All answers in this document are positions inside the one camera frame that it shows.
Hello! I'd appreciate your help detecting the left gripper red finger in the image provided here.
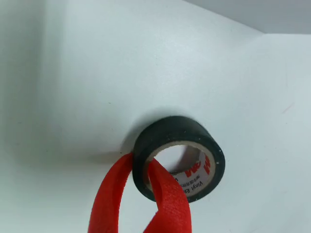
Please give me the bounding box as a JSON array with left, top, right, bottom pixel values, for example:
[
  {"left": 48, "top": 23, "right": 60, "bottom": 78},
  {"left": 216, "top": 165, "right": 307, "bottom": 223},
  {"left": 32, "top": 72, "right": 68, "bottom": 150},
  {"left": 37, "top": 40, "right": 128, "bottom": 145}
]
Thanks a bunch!
[
  {"left": 87, "top": 152, "right": 134, "bottom": 233},
  {"left": 142, "top": 158, "right": 192, "bottom": 233}
]

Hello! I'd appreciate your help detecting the black electrical tape roll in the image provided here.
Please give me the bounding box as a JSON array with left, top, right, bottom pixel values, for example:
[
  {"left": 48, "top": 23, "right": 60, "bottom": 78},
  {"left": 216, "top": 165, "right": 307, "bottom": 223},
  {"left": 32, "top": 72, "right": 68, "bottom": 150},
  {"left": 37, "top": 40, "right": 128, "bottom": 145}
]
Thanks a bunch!
[{"left": 132, "top": 116, "right": 226, "bottom": 204}]

